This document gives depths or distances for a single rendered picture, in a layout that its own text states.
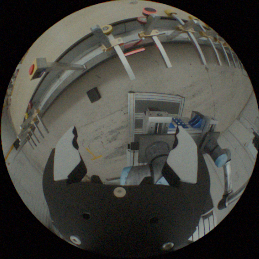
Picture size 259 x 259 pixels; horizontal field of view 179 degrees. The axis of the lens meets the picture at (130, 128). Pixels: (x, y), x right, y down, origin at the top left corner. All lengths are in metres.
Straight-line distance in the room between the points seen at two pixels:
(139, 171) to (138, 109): 1.00
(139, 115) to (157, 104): 0.30
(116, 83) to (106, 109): 0.46
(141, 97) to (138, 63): 0.55
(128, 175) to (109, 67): 1.36
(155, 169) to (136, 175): 0.09
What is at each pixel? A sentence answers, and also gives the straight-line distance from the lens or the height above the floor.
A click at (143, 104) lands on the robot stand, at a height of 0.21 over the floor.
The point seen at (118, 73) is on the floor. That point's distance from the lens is 1.43.
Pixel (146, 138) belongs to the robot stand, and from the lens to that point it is 0.49.
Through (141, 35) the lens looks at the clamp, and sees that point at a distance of 0.64.
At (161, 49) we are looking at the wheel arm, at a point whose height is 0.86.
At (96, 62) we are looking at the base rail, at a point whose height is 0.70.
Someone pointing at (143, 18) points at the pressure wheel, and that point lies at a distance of 0.71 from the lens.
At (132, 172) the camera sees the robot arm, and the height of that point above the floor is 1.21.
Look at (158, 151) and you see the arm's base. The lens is 0.48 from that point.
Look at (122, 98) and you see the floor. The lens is 1.46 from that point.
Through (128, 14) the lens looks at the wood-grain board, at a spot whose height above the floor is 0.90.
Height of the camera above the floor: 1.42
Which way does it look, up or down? 59 degrees down
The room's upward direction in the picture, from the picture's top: 178 degrees clockwise
